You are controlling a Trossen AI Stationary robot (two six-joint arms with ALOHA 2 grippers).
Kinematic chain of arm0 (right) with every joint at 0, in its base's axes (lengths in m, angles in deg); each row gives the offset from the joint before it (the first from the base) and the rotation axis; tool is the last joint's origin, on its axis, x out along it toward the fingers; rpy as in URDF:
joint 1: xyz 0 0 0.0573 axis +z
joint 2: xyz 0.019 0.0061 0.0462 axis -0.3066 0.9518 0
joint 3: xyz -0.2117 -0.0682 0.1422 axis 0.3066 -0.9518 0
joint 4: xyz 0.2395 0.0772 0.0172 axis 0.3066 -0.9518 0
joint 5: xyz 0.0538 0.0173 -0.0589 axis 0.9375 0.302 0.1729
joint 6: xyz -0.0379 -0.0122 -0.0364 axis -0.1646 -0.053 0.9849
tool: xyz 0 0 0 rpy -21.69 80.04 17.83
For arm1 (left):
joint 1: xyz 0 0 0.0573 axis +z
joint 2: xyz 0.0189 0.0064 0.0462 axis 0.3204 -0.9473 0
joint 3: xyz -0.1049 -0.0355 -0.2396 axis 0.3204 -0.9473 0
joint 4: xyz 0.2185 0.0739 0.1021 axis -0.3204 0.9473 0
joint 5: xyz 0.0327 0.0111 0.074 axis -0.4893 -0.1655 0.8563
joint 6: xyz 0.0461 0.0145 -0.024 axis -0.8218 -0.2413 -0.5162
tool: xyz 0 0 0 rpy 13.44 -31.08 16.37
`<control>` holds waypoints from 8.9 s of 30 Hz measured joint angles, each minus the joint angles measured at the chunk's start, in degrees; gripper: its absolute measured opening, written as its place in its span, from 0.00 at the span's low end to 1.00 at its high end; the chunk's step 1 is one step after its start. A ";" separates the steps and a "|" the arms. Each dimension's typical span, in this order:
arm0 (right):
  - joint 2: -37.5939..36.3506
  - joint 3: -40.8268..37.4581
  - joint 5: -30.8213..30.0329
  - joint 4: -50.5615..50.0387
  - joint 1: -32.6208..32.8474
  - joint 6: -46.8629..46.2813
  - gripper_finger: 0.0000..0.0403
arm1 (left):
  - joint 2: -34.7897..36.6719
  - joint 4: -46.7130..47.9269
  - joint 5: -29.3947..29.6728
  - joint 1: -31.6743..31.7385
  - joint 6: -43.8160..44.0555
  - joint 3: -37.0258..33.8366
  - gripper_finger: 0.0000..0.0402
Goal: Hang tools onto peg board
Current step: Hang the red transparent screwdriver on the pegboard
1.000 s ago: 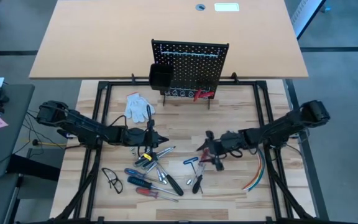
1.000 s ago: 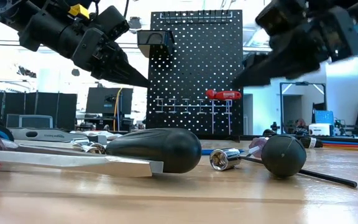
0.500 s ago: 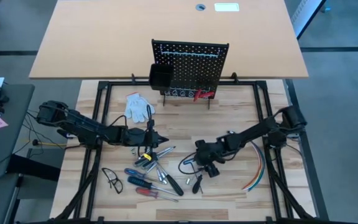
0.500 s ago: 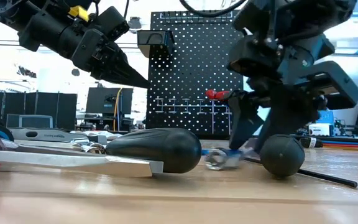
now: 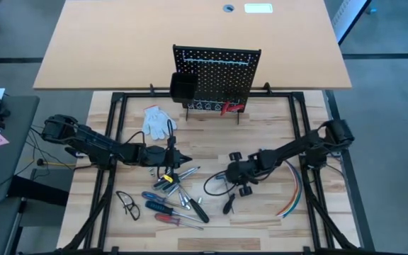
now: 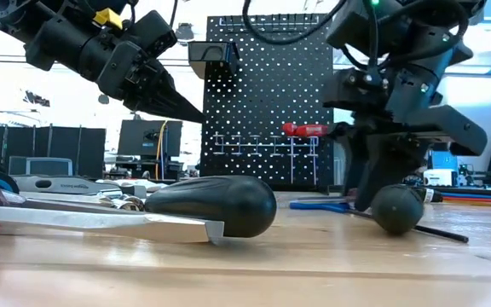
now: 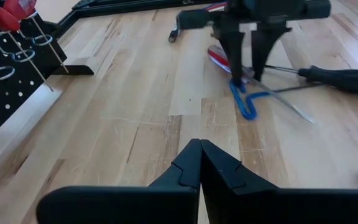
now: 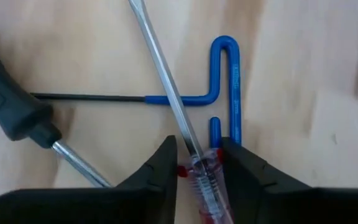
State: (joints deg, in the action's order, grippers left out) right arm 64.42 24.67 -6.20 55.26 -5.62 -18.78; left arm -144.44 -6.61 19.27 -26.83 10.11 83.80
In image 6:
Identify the blue screen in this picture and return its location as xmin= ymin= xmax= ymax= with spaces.
xmin=430 ymin=153 xmax=452 ymax=171

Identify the black partition screen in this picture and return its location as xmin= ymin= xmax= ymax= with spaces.
xmin=0 ymin=125 xmax=107 ymax=179

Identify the black cable sleeve white label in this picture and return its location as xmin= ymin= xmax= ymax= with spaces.
xmin=422 ymin=187 xmax=444 ymax=204

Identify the yellow tag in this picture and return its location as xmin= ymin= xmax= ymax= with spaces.
xmin=92 ymin=7 xmax=124 ymax=30

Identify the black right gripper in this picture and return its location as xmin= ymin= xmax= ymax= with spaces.
xmin=327 ymin=84 xmax=489 ymax=212

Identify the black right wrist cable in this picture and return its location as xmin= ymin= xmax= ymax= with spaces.
xmin=241 ymin=0 xmax=471 ymax=72

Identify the blue T-handle hex key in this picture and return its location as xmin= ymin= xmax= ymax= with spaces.
xmin=288 ymin=199 xmax=471 ymax=245

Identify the stubby black-handled screwdriver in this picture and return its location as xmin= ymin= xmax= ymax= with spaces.
xmin=371 ymin=183 xmax=425 ymax=235

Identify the white work glove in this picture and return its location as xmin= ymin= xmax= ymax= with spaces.
xmin=95 ymin=177 xmax=168 ymax=192

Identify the yellow hanging cable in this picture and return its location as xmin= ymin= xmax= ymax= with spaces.
xmin=154 ymin=119 xmax=170 ymax=180

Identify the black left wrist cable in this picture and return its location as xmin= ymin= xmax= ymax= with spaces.
xmin=168 ymin=0 xmax=181 ymax=29

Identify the grey office chair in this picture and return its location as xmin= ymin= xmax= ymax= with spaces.
xmin=9 ymin=155 xmax=74 ymax=177

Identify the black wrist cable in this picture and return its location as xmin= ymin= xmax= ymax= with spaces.
xmin=168 ymin=0 xmax=181 ymax=29
xmin=241 ymin=0 xmax=471 ymax=72

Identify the slotted tool holder rail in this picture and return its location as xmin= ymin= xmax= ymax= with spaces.
xmin=218 ymin=14 xmax=320 ymax=33

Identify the white box device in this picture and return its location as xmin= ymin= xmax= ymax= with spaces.
xmin=423 ymin=168 xmax=460 ymax=188

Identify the red-handled flat screwdriver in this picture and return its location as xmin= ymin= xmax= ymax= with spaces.
xmin=0 ymin=176 xmax=226 ymax=249

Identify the clear red-handled screwdriver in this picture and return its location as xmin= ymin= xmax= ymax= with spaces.
xmin=290 ymin=195 xmax=360 ymax=206

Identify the black metal pegboard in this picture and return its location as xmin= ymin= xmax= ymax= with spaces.
xmin=200 ymin=14 xmax=335 ymax=192

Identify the black pegboard bin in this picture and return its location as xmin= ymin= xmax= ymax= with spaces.
xmin=188 ymin=41 xmax=241 ymax=81

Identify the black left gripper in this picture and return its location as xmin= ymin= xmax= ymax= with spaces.
xmin=78 ymin=39 xmax=206 ymax=125

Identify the dark ceiling fixture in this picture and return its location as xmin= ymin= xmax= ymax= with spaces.
xmin=22 ymin=89 xmax=52 ymax=107

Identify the blue cable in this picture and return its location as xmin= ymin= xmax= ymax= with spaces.
xmin=441 ymin=192 xmax=491 ymax=199

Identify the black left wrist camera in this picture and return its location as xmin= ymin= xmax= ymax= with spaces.
xmin=132 ymin=9 xmax=179 ymax=59

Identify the black computer monitor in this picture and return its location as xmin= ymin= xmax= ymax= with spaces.
xmin=117 ymin=119 xmax=184 ymax=157

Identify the black-and-blue-handled screwdriver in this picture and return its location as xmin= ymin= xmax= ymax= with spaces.
xmin=0 ymin=167 xmax=111 ymax=195

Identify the black ceiling speaker yellow band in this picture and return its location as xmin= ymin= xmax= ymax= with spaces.
xmin=175 ymin=21 xmax=195 ymax=43

